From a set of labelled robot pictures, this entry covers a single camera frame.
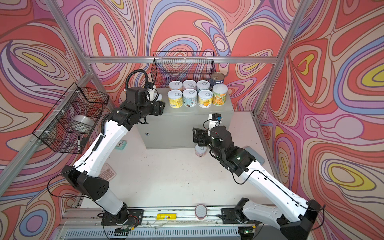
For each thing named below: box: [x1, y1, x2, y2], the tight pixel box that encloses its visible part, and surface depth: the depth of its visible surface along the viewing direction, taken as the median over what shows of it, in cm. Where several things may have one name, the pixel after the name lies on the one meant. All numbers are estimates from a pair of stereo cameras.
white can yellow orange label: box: [198, 89, 213, 109], surface depth 75 cm
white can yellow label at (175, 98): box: [167, 89, 183, 109], surface depth 75 cm
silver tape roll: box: [70, 115, 95, 134], surface depth 74 cm
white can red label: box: [195, 144, 207, 158], surface depth 95 cm
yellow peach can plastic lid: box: [212, 83, 228, 106], surface depth 74 cm
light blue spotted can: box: [196, 80, 211, 92], surface depth 80 cm
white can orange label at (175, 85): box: [169, 80, 183, 90], surface depth 80 cm
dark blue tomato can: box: [210, 72, 225, 87], surface depth 75 cm
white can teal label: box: [183, 88, 198, 108], surface depth 75 cm
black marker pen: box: [77, 135, 81, 153], surface depth 73 cm
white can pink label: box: [182, 79, 197, 91], surface depth 80 cm
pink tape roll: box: [194, 204, 208, 220], surface depth 73 cm
